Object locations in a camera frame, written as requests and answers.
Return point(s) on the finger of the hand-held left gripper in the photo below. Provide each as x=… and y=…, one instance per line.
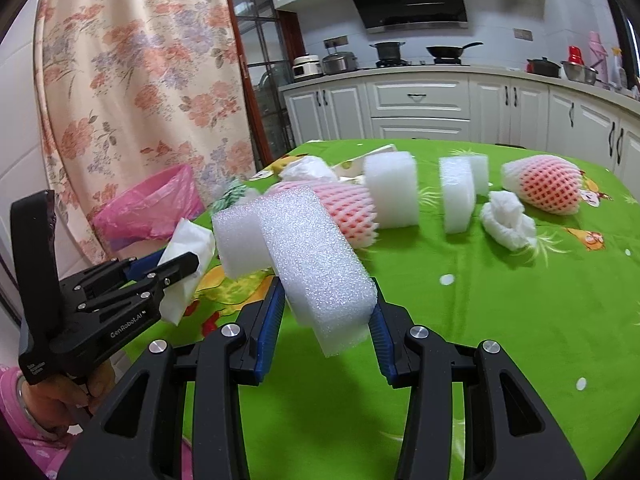
x=175, y=270
x=142, y=267

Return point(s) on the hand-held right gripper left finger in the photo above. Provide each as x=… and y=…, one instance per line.
x=267, y=330

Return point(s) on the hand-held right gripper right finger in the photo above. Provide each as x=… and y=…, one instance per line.
x=382, y=340

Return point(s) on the white paper tissue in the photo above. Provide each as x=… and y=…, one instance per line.
x=187, y=245

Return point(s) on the pink bag lined bin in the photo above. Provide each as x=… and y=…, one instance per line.
x=145, y=200

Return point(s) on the large white foam block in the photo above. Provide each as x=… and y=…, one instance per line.
x=320, y=280

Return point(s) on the white plastic bag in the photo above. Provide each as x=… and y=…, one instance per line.
x=307, y=169

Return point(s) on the person's left hand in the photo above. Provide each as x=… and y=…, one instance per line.
x=60, y=400

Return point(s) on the green white wrapper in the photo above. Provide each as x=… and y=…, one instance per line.
x=232, y=195

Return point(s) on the green printed tablecloth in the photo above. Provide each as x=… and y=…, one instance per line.
x=500, y=310

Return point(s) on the pink foam fruit net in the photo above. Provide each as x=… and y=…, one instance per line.
x=345, y=210
x=545, y=185

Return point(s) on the crumpled white tissue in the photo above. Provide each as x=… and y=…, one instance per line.
x=505, y=220

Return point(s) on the floral curtain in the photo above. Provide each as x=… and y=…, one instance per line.
x=125, y=60

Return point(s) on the white rice cooker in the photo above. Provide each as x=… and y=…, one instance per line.
x=306, y=67

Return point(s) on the white base cabinets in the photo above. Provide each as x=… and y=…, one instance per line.
x=415, y=100

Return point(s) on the brown framed glass door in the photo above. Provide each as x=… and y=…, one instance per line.
x=260, y=35

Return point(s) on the steel pressure cooker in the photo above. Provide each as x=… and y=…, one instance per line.
x=339, y=63

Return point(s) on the gas stove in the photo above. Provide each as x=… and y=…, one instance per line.
x=400, y=63

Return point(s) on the black cooking pot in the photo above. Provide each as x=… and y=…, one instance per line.
x=389, y=51

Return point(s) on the black wok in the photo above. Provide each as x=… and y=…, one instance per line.
x=445, y=51

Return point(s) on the red and black pot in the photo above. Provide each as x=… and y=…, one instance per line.
x=544, y=67

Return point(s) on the steel bowl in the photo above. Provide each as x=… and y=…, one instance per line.
x=580, y=72

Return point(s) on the white spray bottle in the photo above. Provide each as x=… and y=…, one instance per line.
x=619, y=72

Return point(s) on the wall outlet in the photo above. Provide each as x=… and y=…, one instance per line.
x=336, y=41
x=523, y=35

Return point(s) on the dark window frame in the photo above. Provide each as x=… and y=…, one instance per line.
x=622, y=20

